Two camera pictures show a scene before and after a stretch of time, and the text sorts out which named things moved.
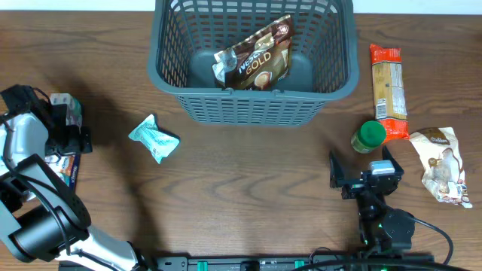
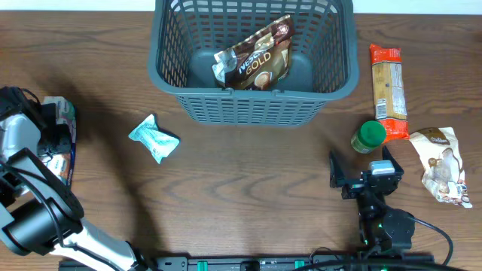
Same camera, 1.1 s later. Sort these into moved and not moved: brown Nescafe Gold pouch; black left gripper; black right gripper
Moved: black left gripper
Not moved: black right gripper; brown Nescafe Gold pouch
